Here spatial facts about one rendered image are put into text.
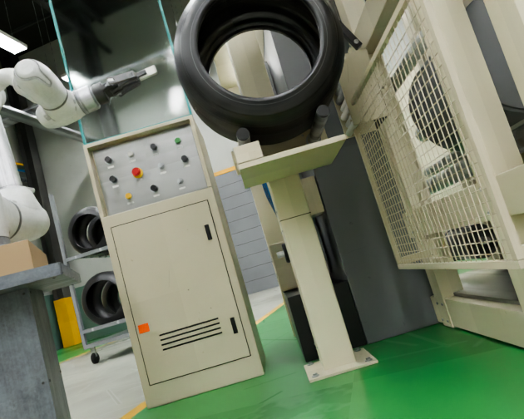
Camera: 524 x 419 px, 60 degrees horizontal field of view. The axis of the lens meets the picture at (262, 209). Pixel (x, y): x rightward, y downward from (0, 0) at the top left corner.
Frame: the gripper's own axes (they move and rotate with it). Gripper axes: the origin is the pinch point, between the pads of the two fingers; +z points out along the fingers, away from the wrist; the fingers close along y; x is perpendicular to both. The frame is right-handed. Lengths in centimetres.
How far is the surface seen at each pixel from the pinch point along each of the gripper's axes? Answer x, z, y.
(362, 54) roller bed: 19, 82, 21
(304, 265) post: 87, 24, 28
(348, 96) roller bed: 33, 68, 21
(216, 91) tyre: 22.2, 19.2, -12.7
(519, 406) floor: 133, 48, -49
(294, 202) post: 62, 31, 28
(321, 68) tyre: 30, 54, -13
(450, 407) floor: 132, 36, -38
